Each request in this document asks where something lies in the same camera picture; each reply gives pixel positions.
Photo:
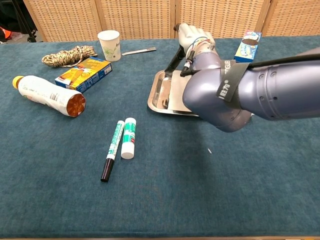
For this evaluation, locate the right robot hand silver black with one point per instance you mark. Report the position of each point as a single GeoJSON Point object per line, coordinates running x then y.
{"type": "Point", "coordinates": [195, 37]}

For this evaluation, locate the white paper sheet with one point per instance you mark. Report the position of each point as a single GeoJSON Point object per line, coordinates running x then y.
{"type": "Point", "coordinates": [178, 92]}

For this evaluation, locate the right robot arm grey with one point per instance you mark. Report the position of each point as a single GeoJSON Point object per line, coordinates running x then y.
{"type": "Point", "coordinates": [207, 100]}

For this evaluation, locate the stainless steel tray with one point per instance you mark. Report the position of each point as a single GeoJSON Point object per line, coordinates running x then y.
{"type": "Point", "coordinates": [158, 100]}

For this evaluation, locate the blue cookie box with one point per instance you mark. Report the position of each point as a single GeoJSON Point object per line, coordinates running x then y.
{"type": "Point", "coordinates": [247, 48]}

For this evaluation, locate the metal utility knife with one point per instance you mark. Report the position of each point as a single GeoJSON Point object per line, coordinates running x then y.
{"type": "Point", "coordinates": [138, 51]}

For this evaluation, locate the wicker folding screen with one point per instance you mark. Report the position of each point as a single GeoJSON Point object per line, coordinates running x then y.
{"type": "Point", "coordinates": [140, 17]}

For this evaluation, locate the white paper cup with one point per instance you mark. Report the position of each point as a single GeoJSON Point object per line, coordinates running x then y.
{"type": "Point", "coordinates": [110, 46]}

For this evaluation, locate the orange and blue carton box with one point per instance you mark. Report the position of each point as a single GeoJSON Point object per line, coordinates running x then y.
{"type": "Point", "coordinates": [85, 75]}

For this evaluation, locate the green white glue stick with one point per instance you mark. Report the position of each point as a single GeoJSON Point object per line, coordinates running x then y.
{"type": "Point", "coordinates": [128, 138]}

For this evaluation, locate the green white marker pen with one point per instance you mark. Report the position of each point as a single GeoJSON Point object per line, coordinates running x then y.
{"type": "Point", "coordinates": [113, 147]}

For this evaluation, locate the teal table cloth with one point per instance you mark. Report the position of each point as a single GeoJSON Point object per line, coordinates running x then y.
{"type": "Point", "coordinates": [175, 187]}

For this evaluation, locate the white labelled tea bottle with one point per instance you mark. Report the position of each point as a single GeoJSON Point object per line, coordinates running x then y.
{"type": "Point", "coordinates": [45, 93]}

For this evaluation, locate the black tripod stand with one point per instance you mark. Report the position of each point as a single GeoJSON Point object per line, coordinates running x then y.
{"type": "Point", "coordinates": [32, 38]}

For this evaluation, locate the orange object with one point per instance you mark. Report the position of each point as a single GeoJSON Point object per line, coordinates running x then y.
{"type": "Point", "coordinates": [3, 33]}

